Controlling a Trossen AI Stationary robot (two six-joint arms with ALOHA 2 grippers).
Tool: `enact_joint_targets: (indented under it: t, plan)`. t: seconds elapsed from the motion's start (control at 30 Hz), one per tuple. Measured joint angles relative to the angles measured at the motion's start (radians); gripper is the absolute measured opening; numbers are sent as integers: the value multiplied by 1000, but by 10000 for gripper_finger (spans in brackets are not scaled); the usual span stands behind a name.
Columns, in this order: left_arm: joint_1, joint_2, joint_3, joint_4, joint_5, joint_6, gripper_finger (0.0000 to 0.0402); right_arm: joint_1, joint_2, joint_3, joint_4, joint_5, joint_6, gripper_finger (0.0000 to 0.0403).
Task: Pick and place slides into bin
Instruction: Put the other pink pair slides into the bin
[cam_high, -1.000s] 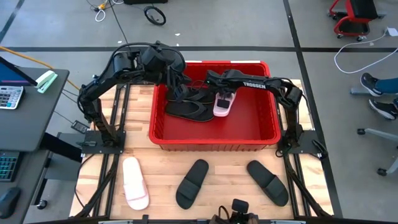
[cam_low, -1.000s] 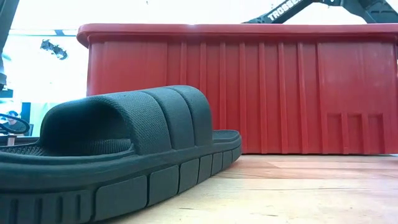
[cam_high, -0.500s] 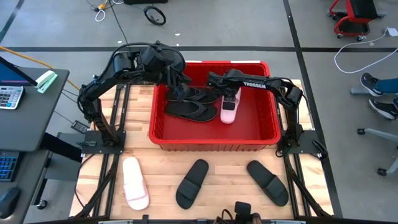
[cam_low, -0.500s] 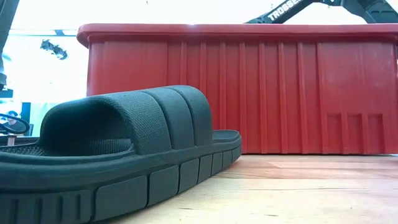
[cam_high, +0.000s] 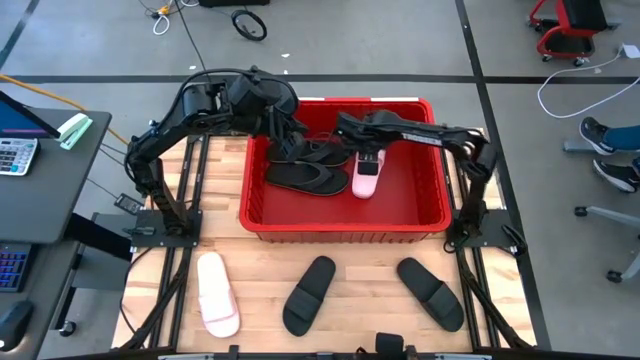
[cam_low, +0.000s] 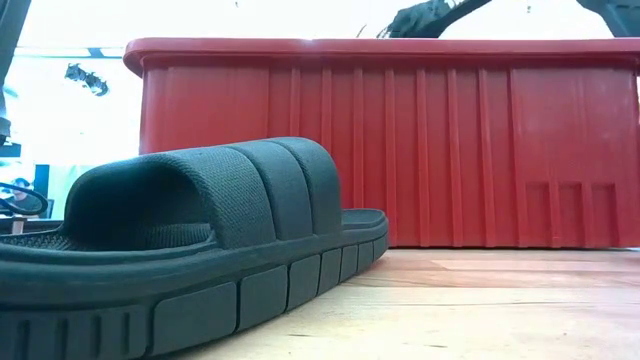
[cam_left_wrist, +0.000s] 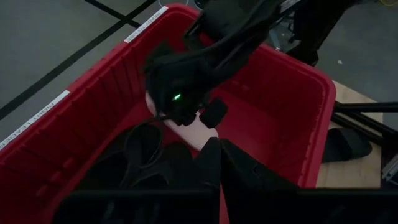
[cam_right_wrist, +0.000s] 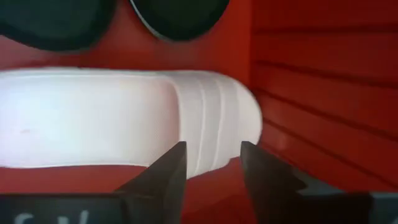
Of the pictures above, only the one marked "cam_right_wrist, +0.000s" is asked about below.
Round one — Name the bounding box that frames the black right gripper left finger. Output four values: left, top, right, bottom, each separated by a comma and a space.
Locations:
114, 141, 188, 224

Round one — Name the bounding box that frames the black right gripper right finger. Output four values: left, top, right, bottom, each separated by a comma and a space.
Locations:
239, 140, 308, 224

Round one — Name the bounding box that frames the white slide sandal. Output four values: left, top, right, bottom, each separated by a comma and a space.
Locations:
0, 67, 264, 180

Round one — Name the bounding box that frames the black slide sandal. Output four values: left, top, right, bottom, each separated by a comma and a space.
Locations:
129, 0, 231, 42

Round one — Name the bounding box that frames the dark round lid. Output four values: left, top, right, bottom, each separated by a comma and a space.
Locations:
0, 0, 118, 52

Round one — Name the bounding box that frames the red plastic bin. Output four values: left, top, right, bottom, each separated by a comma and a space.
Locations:
0, 0, 398, 224

